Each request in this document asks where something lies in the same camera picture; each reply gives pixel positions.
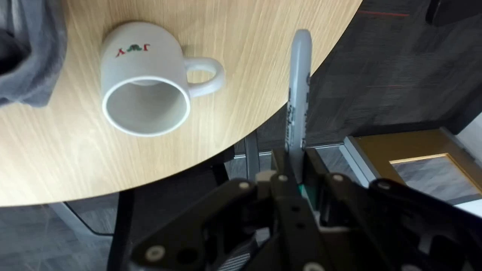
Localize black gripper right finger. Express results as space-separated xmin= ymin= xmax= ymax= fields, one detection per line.
xmin=303 ymin=147 xmax=482 ymax=271

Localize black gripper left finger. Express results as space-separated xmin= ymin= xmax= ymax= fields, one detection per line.
xmin=132 ymin=147 xmax=333 ymax=271

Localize white printed mug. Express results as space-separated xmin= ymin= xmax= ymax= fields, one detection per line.
xmin=98 ymin=19 xmax=226 ymax=138

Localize black table leg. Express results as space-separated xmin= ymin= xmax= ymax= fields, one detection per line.
xmin=106 ymin=188 xmax=138 ymax=271
xmin=244 ymin=134 xmax=263 ymax=176

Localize gold framed panel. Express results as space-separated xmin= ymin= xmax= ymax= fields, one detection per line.
xmin=345 ymin=126 xmax=482 ymax=204

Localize grey cloth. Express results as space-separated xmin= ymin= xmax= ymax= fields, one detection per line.
xmin=0 ymin=0 xmax=70 ymax=108

